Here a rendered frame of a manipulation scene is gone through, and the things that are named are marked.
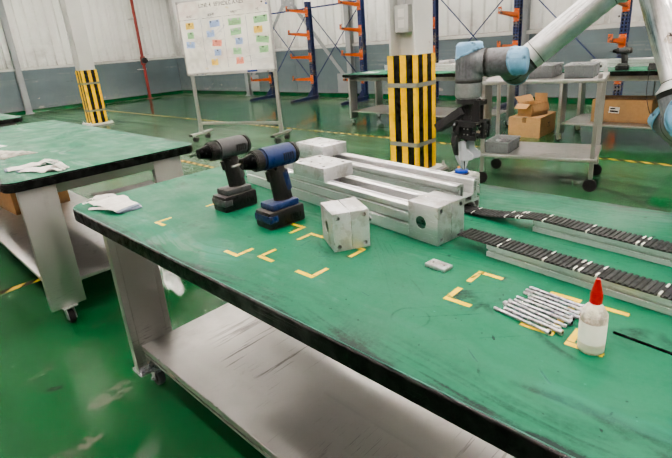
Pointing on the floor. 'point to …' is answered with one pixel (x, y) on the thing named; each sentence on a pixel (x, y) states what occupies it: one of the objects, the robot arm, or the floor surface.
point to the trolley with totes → (509, 146)
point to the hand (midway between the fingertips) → (461, 164)
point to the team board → (229, 44)
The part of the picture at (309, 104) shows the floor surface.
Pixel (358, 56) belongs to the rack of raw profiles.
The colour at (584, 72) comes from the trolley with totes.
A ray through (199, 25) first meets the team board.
